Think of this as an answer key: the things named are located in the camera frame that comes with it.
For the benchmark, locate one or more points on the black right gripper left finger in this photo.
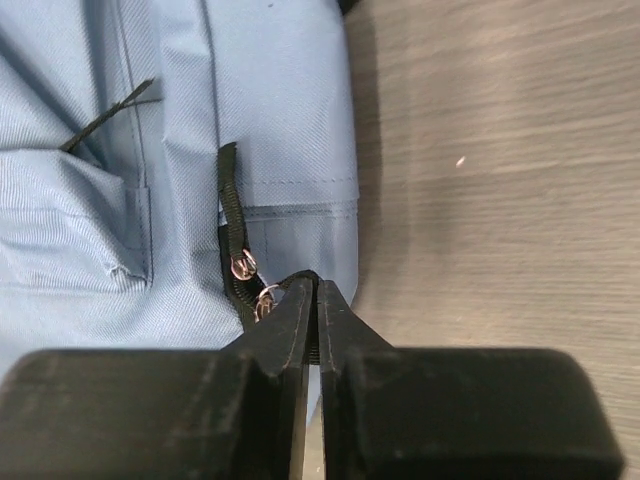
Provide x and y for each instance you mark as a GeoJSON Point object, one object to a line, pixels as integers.
{"type": "Point", "coordinates": [234, 413]}

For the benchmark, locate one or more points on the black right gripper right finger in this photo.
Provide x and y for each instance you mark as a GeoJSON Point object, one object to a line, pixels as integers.
{"type": "Point", "coordinates": [454, 413]}

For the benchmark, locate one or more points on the light blue student backpack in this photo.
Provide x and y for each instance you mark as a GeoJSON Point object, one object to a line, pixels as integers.
{"type": "Point", "coordinates": [112, 115]}

